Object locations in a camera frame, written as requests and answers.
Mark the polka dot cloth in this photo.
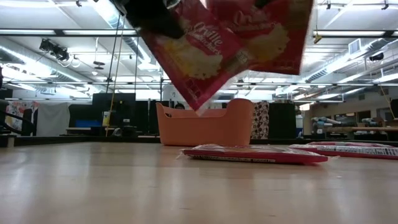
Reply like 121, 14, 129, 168
251, 101, 270, 140

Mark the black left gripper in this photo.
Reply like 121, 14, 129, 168
109, 0, 185, 40

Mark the yellow hanging cable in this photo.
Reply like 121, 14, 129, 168
104, 18, 125, 138

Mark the colourful patterned cloth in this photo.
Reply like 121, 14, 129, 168
4, 100, 40, 131

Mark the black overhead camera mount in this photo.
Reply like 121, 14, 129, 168
39, 38, 71, 62

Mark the orange plastic basket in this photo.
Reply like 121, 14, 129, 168
155, 98, 254, 147

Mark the black cabinet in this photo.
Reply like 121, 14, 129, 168
268, 103, 297, 139

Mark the black hanging cable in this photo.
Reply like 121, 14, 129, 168
105, 14, 121, 94

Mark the white ceiling vent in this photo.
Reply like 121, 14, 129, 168
348, 38, 363, 55

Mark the long ceiling light strip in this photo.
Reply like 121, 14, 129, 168
0, 29, 137, 35
313, 30, 398, 37

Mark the white hanging cloth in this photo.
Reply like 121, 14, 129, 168
36, 102, 71, 137

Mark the silver ceiling air duct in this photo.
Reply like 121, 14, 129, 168
88, 0, 152, 62

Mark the wooden background table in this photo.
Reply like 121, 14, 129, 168
323, 125, 398, 133

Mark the red popcorn bag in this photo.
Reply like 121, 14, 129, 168
182, 143, 330, 165
139, 0, 249, 116
288, 144, 398, 161
205, 0, 314, 76

